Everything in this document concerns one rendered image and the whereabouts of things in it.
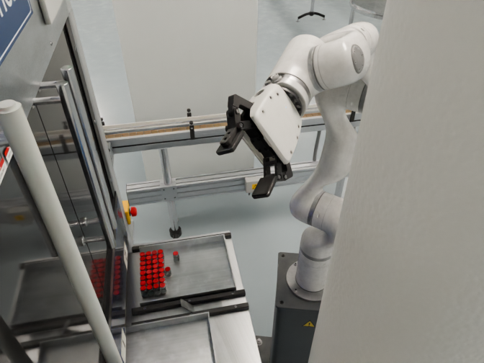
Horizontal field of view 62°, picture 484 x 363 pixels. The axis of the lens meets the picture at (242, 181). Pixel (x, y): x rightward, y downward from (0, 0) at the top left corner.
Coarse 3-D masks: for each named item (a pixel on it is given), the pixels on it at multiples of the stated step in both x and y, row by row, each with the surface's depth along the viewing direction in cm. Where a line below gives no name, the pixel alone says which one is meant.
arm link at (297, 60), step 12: (300, 36) 73; (312, 36) 72; (288, 48) 71; (300, 48) 69; (312, 48) 67; (288, 60) 68; (300, 60) 67; (312, 60) 66; (276, 72) 67; (288, 72) 66; (300, 72) 66; (312, 72) 66; (312, 84) 67; (312, 96) 68
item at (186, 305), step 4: (180, 300) 137; (184, 304) 137; (188, 304) 139; (204, 304) 142; (208, 304) 142; (212, 304) 142; (216, 304) 142; (220, 304) 142; (188, 308) 138; (192, 308) 140; (196, 308) 141; (200, 308) 141; (204, 308) 141; (208, 308) 141
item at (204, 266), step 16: (192, 240) 161; (208, 240) 163; (224, 240) 162; (192, 256) 159; (208, 256) 159; (224, 256) 159; (176, 272) 153; (192, 272) 153; (208, 272) 153; (224, 272) 153; (176, 288) 147; (192, 288) 147; (208, 288) 147; (224, 288) 143; (144, 304) 140
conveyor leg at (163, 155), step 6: (162, 150) 227; (162, 156) 230; (168, 156) 233; (162, 162) 233; (168, 162) 234; (162, 168) 236; (168, 168) 236; (168, 174) 239; (168, 180) 242; (168, 204) 254; (174, 204) 256; (174, 210) 259; (174, 216) 261; (174, 222) 264; (174, 228) 268
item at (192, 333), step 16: (176, 320) 135; (192, 320) 137; (208, 320) 137; (128, 336) 133; (144, 336) 133; (160, 336) 133; (176, 336) 133; (192, 336) 133; (208, 336) 133; (128, 352) 129; (144, 352) 129; (160, 352) 129; (176, 352) 129; (192, 352) 129; (208, 352) 129
